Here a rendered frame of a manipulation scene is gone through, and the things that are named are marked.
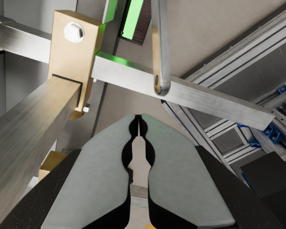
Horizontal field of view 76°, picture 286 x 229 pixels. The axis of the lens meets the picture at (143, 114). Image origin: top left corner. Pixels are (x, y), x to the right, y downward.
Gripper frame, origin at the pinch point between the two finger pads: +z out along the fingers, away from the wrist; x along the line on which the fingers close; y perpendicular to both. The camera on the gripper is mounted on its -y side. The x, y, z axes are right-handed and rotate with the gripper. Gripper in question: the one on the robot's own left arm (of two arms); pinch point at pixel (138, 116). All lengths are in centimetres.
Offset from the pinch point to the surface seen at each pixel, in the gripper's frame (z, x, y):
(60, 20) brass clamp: 11.7, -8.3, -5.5
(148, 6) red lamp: 24.7, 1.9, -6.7
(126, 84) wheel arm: 12.7, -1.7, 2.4
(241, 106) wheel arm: 12.7, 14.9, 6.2
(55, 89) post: 8.1, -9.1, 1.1
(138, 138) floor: 95, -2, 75
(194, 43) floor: 95, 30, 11
